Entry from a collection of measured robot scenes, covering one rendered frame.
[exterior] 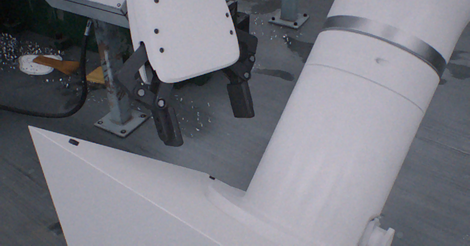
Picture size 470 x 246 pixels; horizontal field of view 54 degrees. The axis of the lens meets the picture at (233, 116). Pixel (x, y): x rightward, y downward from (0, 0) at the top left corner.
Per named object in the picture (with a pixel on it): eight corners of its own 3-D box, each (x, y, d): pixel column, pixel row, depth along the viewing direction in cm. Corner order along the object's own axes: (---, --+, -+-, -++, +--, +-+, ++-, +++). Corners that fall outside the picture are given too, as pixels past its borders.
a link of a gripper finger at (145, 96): (152, 80, 46) (170, 143, 48) (123, 89, 45) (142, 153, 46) (166, 78, 44) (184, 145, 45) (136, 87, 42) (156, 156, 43)
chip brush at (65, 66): (28, 65, 97) (27, 62, 97) (44, 55, 101) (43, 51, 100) (107, 86, 91) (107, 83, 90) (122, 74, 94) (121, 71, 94)
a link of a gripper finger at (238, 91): (241, 54, 53) (255, 110, 54) (219, 61, 51) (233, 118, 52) (258, 51, 50) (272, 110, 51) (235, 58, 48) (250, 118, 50)
